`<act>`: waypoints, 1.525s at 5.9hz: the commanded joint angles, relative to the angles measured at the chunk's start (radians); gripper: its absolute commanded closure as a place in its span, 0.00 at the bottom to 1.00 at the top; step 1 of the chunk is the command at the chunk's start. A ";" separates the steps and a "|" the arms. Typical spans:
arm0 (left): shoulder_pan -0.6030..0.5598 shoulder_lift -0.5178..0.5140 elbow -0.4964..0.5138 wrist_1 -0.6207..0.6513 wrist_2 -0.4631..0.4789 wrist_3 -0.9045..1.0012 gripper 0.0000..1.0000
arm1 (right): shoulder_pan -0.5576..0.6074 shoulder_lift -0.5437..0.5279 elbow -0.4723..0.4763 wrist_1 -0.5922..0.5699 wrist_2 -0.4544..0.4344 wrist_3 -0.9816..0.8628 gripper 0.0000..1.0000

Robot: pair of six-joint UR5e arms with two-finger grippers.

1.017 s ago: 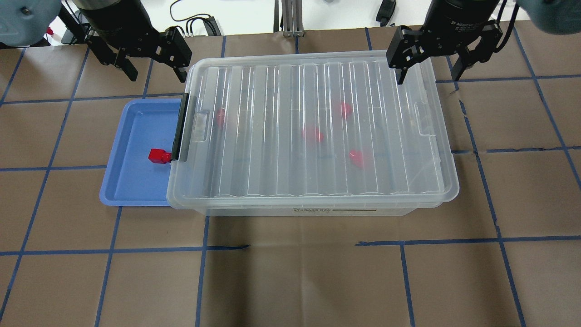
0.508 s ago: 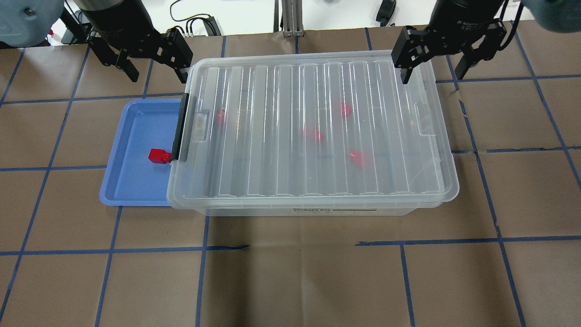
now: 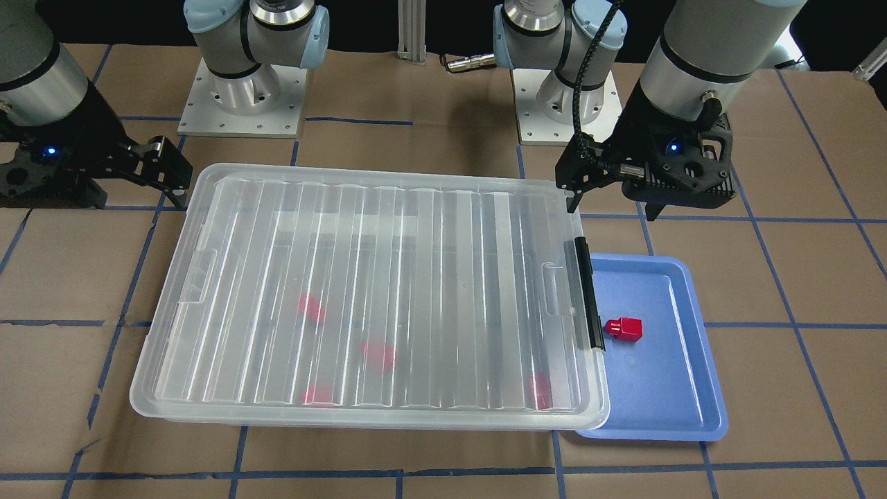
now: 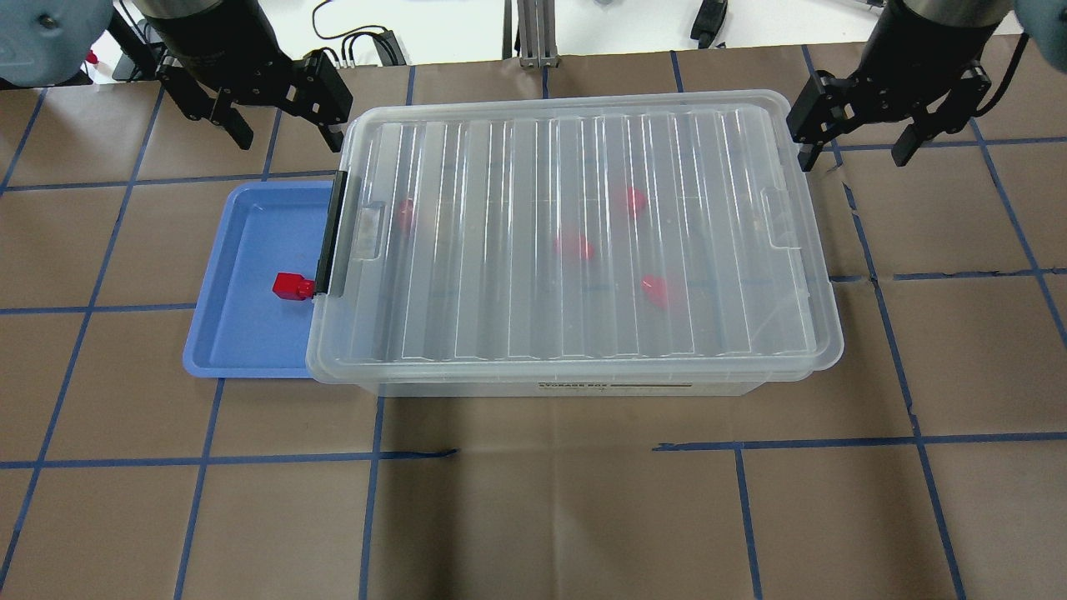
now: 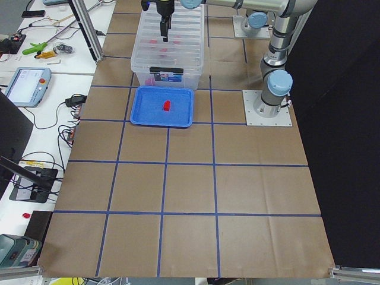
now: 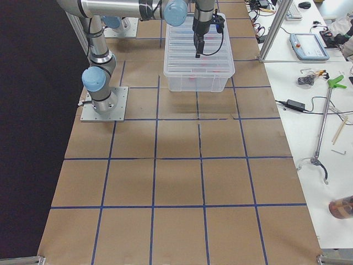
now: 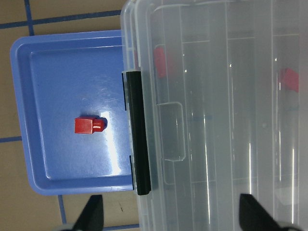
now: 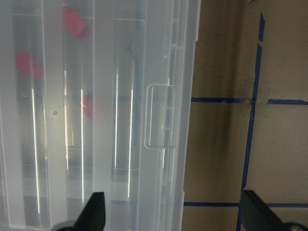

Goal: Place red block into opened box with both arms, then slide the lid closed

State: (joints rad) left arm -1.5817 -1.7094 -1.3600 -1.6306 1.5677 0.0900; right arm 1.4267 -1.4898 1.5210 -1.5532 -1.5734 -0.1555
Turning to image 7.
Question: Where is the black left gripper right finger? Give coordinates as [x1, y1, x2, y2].
[239, 193, 286, 231]

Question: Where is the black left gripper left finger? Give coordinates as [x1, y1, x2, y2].
[72, 195, 104, 231]

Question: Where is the red block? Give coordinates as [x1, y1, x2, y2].
[154, 47, 167, 78]
[75, 116, 105, 134]
[278, 68, 299, 93]

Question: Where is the clear plastic box lid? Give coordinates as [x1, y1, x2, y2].
[121, 0, 308, 231]

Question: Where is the blue plastic tray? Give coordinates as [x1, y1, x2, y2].
[10, 30, 132, 195]

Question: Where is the black box latch handle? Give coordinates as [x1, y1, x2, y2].
[122, 71, 151, 196]

